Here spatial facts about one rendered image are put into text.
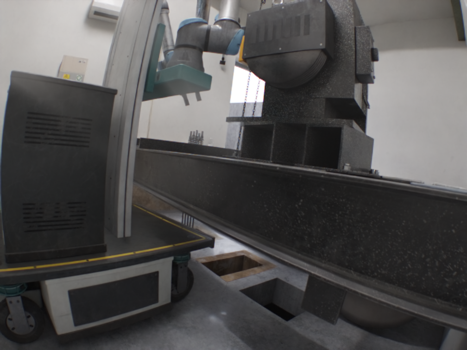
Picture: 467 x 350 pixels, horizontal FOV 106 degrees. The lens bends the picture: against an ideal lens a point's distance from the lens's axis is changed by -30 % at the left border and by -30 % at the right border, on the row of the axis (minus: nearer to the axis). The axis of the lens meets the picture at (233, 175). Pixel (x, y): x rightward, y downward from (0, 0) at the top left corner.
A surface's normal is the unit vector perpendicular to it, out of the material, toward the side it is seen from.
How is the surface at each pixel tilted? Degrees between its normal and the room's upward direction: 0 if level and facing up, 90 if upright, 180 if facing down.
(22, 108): 90
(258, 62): 90
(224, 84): 90
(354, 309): 48
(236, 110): 90
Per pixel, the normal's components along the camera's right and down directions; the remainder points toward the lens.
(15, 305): 0.76, 0.14
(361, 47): -0.62, -0.01
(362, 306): -0.77, -0.04
